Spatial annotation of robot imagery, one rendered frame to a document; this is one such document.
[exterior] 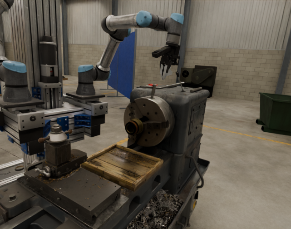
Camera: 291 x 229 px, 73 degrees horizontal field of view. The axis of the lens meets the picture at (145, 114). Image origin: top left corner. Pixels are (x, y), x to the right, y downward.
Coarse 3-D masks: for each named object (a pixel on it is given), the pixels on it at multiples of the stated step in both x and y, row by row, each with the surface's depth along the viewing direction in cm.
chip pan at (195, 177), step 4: (200, 168) 181; (204, 168) 181; (196, 172) 173; (192, 176) 166; (196, 176) 167; (192, 180) 160; (196, 180) 161; (188, 184) 154; (192, 184) 155; (184, 188) 150; (188, 188) 150; (184, 192) 145; (188, 192) 145; (180, 196) 140; (184, 196) 140; (184, 200) 136
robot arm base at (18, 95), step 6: (6, 90) 115; (12, 90) 115; (18, 90) 116; (24, 90) 119; (6, 96) 115; (12, 96) 116; (18, 96) 116; (24, 96) 118; (30, 96) 123; (12, 102) 115
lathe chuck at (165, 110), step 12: (144, 108) 120; (156, 108) 116; (168, 108) 121; (144, 120) 132; (156, 120) 117; (168, 120) 117; (144, 132) 123; (156, 132) 119; (168, 132) 120; (144, 144) 125; (156, 144) 120
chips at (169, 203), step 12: (168, 192) 133; (156, 204) 129; (168, 204) 125; (180, 204) 130; (144, 216) 116; (156, 216) 114; (168, 216) 115; (132, 228) 107; (144, 228) 105; (156, 228) 106
